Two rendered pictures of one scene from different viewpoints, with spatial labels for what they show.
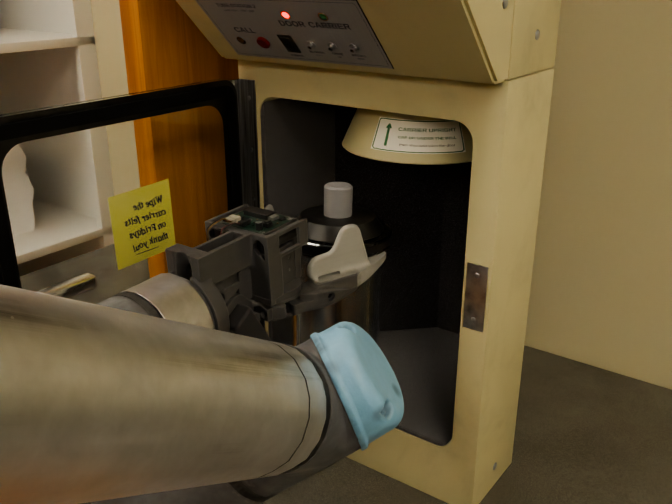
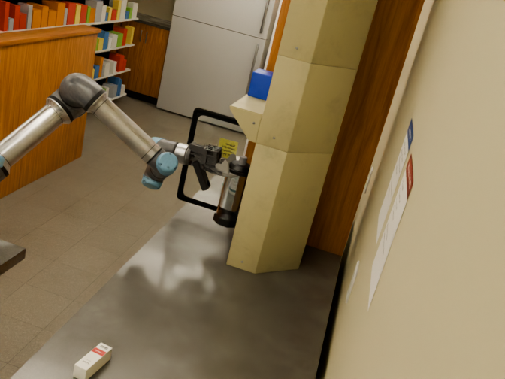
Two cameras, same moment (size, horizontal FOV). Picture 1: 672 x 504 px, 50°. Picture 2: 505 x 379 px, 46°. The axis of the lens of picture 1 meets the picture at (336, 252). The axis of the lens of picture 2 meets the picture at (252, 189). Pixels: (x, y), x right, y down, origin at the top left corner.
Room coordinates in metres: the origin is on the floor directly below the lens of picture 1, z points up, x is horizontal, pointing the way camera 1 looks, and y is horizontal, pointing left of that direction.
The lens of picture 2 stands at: (-0.23, -1.86, 1.98)
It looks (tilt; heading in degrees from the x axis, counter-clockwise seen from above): 21 degrees down; 62
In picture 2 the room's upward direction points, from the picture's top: 14 degrees clockwise
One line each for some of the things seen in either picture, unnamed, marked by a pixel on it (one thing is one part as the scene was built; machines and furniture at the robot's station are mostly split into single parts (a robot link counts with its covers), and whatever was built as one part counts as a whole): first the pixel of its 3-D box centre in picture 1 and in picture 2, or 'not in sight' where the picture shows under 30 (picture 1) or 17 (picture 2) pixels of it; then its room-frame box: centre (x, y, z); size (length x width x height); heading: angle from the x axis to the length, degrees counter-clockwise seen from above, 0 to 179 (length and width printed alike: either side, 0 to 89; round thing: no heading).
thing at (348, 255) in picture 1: (350, 253); (225, 168); (0.61, -0.01, 1.26); 0.09 x 0.03 x 0.06; 119
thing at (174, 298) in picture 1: (163, 324); (183, 153); (0.49, 0.13, 1.25); 0.08 x 0.05 x 0.08; 54
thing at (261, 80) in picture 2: not in sight; (265, 85); (0.74, 0.10, 1.56); 0.10 x 0.10 x 0.09; 54
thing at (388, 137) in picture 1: (421, 120); not in sight; (0.80, -0.10, 1.34); 0.18 x 0.18 x 0.05
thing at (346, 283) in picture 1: (309, 289); (214, 169); (0.58, 0.02, 1.24); 0.09 x 0.05 x 0.02; 119
